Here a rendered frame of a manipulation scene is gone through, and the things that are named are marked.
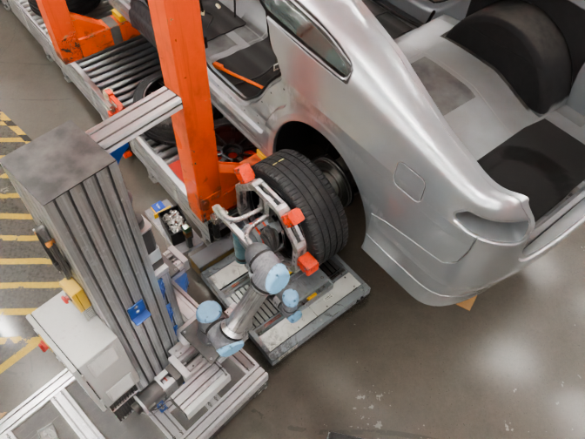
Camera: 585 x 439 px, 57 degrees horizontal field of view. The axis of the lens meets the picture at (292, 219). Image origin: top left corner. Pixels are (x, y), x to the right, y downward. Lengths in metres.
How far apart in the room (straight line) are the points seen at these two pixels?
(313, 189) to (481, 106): 1.37
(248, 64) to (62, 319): 2.33
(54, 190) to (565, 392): 3.15
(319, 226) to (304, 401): 1.17
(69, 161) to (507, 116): 2.74
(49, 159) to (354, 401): 2.34
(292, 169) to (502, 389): 1.90
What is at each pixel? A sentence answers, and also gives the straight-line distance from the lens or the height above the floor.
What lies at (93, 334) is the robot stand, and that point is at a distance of 2.33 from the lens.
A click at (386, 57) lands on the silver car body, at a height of 1.82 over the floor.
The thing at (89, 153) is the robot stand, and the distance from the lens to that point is 1.76.
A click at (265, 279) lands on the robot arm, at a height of 1.36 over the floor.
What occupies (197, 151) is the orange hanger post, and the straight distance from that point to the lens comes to 2.94.
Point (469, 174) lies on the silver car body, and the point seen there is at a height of 1.66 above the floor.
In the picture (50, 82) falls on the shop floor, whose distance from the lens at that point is 5.48.
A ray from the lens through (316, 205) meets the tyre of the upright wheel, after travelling 2.72.
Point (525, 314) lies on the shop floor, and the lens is 3.99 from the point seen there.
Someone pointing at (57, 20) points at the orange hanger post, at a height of 0.89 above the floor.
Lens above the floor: 3.24
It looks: 53 degrees down
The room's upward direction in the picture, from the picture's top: 3 degrees clockwise
